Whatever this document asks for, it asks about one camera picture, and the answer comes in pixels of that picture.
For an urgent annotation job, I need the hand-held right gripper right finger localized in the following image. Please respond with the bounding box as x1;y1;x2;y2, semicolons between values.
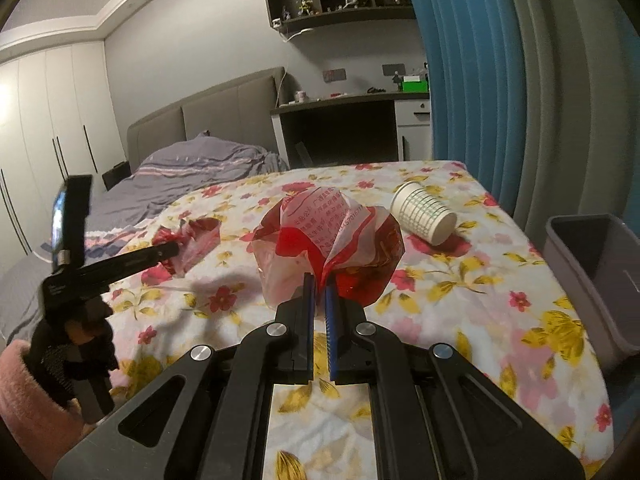
325;284;587;480

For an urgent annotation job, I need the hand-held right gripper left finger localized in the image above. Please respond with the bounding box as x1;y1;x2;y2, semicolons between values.
52;272;316;480

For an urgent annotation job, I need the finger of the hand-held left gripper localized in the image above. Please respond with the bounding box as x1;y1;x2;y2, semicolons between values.
102;241;182;286

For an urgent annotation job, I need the small red white plastic bag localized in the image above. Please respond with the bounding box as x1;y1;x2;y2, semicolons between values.
152;216;223;277

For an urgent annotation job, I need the large red white plastic bag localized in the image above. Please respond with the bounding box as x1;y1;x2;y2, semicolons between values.
251;181;405;310

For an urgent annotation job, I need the grey plastic bin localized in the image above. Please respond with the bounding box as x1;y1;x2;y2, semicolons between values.
545;213;640;372

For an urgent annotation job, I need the person's left forearm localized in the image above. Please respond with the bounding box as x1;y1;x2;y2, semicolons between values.
0;339;97;480

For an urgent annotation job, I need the person's left hand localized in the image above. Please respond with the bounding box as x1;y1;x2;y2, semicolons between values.
27;300;120;408

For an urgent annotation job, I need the dark nightstand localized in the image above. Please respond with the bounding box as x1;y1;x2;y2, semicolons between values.
102;161;130;191

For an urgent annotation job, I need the white wardrobe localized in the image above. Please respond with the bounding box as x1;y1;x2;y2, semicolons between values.
0;40;132;282

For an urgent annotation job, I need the grey striped duvet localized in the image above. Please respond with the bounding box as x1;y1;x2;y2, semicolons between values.
0;132;291;347

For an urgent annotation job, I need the floral blanket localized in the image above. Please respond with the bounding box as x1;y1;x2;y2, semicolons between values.
82;160;615;480

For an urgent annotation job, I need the white checked paper cup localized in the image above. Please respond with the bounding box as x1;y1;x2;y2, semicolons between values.
390;181;459;247

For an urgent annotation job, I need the grey padded headboard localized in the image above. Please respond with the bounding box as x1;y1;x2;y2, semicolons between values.
126;66;286;174

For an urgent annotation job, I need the white drawer cabinet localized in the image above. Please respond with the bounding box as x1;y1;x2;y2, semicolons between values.
395;99;434;162

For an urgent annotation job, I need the dark top desk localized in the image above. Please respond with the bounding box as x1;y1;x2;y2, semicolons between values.
271;92;432;169

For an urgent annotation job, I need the blue grey curtain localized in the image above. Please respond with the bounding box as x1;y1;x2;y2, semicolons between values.
397;0;640;321

